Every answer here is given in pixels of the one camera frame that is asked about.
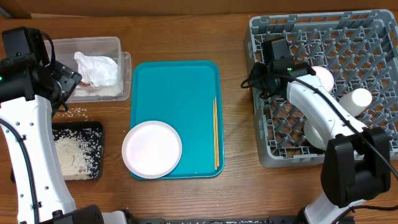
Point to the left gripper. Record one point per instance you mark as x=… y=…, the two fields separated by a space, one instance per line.
x=69 y=79

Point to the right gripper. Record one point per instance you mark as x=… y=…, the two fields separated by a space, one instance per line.
x=257 y=83

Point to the white napkin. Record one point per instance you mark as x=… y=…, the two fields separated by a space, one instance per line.
x=96 y=70
x=97 y=91

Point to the red snack wrapper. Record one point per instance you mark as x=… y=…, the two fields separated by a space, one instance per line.
x=82 y=84

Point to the small white plate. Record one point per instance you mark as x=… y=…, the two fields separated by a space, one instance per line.
x=325 y=77

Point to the grey metal bowl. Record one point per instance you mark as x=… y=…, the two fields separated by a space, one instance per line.
x=312 y=136

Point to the white paper cup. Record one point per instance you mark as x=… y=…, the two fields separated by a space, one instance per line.
x=356 y=101

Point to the large white dinner plate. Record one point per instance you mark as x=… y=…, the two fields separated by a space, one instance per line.
x=151 y=149

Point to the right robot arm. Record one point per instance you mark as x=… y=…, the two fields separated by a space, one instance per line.
x=356 y=166

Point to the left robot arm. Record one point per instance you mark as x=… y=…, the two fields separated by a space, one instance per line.
x=33 y=88

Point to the clear plastic waste bin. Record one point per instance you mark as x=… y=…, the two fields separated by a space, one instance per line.
x=64 y=50

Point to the scattered rice grains on table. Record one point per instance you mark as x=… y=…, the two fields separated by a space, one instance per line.
x=73 y=114

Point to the black rectangular tray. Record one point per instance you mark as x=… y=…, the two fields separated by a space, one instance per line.
x=96 y=130

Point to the pile of rice in tray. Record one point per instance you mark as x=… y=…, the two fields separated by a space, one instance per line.
x=74 y=155

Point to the teal plastic serving tray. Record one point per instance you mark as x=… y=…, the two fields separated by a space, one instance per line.
x=181 y=94

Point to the grey plastic dish rack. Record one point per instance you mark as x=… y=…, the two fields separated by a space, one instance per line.
x=359 y=48

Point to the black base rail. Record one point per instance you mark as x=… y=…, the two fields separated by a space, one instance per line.
x=268 y=220

